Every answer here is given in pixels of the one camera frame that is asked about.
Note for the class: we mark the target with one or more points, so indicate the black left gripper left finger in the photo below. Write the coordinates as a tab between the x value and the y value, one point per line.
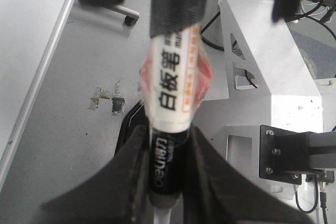
115	194

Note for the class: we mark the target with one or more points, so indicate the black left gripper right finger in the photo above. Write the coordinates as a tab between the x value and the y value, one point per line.
214	192

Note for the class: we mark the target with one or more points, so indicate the black white whiteboard marker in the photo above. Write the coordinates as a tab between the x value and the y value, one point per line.
171	96

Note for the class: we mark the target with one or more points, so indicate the whiteboard stand foot with caster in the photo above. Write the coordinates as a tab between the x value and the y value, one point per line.
106	14

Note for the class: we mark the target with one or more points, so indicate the white whiteboard with aluminium frame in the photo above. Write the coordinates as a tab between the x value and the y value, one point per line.
30	31

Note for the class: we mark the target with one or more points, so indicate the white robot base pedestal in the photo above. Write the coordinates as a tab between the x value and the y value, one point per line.
267	83

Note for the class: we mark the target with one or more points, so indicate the black metal mounting bracket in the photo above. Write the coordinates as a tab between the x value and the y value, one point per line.
285	155

